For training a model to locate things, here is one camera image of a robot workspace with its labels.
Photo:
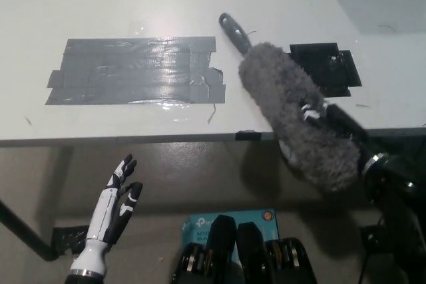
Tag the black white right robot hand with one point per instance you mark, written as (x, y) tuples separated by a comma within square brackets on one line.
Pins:
[(346, 124)]

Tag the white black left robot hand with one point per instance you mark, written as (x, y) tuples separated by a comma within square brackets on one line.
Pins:
[(100, 227)]

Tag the black robot torso blocks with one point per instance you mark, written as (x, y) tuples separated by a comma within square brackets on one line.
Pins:
[(248, 254)]

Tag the black floor tape patch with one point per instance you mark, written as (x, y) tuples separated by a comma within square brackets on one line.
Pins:
[(369, 239), (70, 240)]

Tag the white round object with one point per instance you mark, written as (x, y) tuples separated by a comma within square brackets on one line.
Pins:
[(286, 152)]

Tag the small black tape piece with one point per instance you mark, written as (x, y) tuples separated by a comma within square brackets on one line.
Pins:
[(248, 135)]

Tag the teal cardboard router box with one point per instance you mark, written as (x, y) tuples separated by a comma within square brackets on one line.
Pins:
[(263, 227)]

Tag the grey duct tape patch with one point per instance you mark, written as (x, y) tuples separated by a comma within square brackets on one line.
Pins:
[(133, 74)]

